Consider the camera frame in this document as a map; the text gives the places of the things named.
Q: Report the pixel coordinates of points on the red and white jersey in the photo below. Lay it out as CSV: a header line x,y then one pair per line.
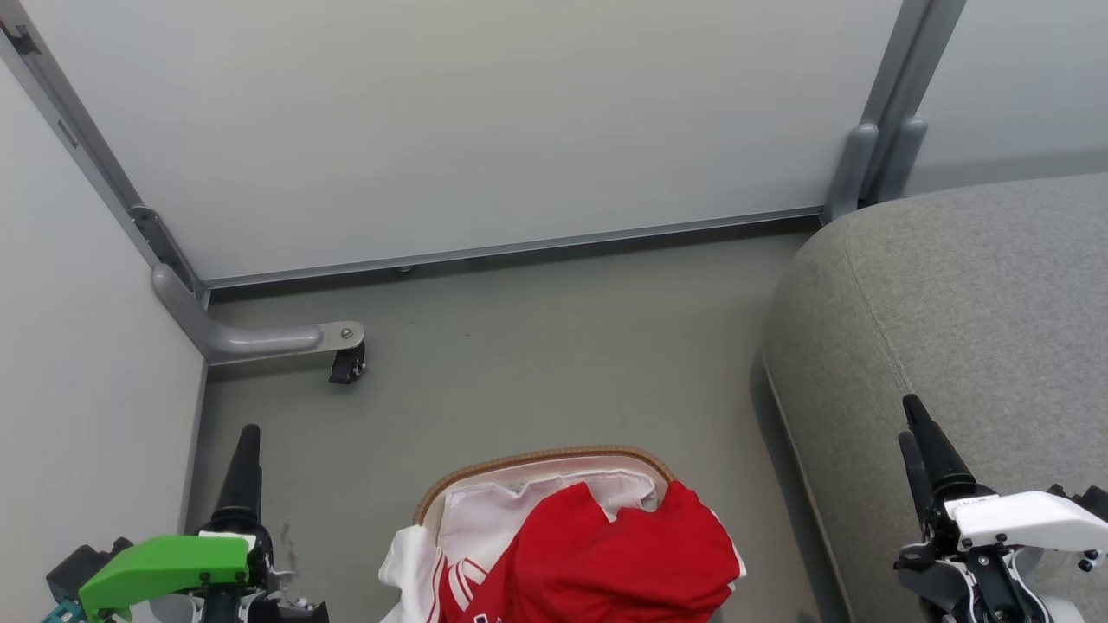
x,y
606,562

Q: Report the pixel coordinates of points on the black caster wheel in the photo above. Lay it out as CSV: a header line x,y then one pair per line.
x,y
346,368

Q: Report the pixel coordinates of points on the grey aluminium partition rail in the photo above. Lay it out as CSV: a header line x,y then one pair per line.
x,y
519,247

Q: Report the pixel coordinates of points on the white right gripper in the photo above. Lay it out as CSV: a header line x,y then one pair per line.
x,y
1021,519

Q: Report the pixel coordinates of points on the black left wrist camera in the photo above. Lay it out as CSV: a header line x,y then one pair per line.
x,y
82,562

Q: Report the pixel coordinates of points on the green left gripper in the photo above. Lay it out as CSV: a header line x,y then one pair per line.
x,y
173,562

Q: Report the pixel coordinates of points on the laundry basket with brown rim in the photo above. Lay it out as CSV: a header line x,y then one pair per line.
x,y
537,452

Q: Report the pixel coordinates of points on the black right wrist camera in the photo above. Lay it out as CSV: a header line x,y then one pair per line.
x,y
1092,500

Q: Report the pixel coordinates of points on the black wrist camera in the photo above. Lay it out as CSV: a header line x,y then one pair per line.
x,y
82,562
1092,500

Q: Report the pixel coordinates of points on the grey partition foot leg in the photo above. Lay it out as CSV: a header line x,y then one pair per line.
x,y
251,339

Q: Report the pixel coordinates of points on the grey fabric sofa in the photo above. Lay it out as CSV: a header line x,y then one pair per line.
x,y
952,303

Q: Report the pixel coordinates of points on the grey partition corner frame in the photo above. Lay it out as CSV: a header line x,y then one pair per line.
x,y
86,143

